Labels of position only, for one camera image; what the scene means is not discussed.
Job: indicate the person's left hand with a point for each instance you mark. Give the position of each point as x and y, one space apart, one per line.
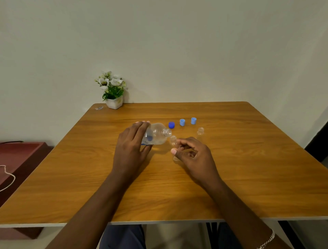
128 151

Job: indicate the person's right hand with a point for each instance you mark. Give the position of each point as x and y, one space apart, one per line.
201 164

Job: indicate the person's left thumb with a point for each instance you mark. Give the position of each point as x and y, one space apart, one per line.
147 150

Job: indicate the person's right thumb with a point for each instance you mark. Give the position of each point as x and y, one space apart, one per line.
179 153

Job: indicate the small clear glass vial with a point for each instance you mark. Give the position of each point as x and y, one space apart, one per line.
173 140
200 131

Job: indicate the clear plastic water bottle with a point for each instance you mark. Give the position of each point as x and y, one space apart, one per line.
158 133

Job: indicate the person's right forearm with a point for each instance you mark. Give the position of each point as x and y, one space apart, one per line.
240 215

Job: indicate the person's left forearm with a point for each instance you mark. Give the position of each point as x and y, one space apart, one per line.
94 213

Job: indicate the dark blue bottle cap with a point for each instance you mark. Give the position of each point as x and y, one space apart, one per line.
171 125

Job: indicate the light blue vial cap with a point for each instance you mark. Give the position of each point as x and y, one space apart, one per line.
193 121
182 122

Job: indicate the white pot with artificial flowers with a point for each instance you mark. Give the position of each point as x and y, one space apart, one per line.
112 89

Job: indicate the black table leg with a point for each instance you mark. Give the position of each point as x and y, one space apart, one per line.
290 234
211 234

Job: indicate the person's blue trousers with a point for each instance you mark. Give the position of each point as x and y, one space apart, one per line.
123 237

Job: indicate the maroon side cabinet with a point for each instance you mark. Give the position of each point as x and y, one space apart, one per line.
23 159

